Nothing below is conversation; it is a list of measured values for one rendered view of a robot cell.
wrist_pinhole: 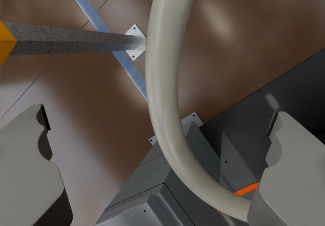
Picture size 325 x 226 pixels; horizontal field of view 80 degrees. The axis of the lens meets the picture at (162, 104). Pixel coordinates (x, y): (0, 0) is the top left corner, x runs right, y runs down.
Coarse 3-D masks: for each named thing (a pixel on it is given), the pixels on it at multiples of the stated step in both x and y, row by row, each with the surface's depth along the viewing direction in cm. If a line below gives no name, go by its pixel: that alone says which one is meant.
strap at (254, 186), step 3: (255, 183) 153; (258, 183) 152; (246, 186) 156; (249, 186) 156; (252, 186) 155; (255, 186) 154; (240, 189) 159; (243, 189) 158; (246, 189) 157; (249, 189) 156; (252, 189) 155; (237, 192) 160; (240, 192) 159; (243, 192) 158; (246, 192) 158; (240, 195) 160
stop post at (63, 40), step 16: (0, 32) 57; (16, 32) 64; (32, 32) 70; (48, 32) 76; (64, 32) 84; (80, 32) 94; (96, 32) 106; (128, 32) 152; (0, 48) 58; (16, 48) 66; (32, 48) 71; (48, 48) 77; (64, 48) 85; (80, 48) 95; (96, 48) 106; (112, 48) 122; (128, 48) 142; (144, 48) 152; (0, 64) 64
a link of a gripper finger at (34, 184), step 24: (24, 120) 9; (0, 144) 8; (24, 144) 8; (48, 144) 9; (0, 168) 7; (24, 168) 7; (48, 168) 7; (0, 192) 6; (24, 192) 6; (48, 192) 6; (0, 216) 5; (24, 216) 5; (48, 216) 6; (72, 216) 7
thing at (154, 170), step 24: (192, 120) 156; (192, 144) 130; (144, 168) 121; (168, 168) 96; (216, 168) 141; (120, 192) 109; (144, 192) 88; (168, 192) 83; (192, 192) 99; (168, 216) 81; (192, 216) 88; (216, 216) 105
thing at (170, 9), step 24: (168, 0) 13; (192, 0) 14; (168, 24) 14; (168, 48) 15; (168, 72) 16; (168, 96) 17; (168, 120) 18; (168, 144) 20; (192, 168) 22; (216, 192) 24; (240, 216) 26
